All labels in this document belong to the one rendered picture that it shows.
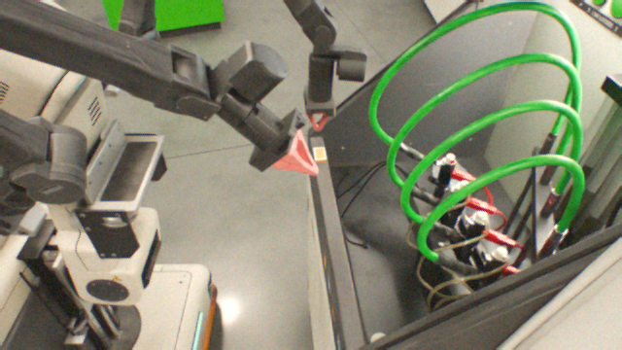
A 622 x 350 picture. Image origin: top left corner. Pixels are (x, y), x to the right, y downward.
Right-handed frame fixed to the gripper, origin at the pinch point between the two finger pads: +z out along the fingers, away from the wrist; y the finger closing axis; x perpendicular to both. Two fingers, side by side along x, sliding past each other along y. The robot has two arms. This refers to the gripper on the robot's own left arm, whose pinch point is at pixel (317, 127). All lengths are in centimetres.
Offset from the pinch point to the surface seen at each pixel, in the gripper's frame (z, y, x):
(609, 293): -20, -61, -27
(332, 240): 9.1, -28.6, -0.8
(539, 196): -7, -33, -38
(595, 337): -15, -64, -26
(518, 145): 5, -3, -53
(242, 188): 106, 87, 29
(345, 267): 9.0, -35.8, -2.4
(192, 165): 107, 108, 59
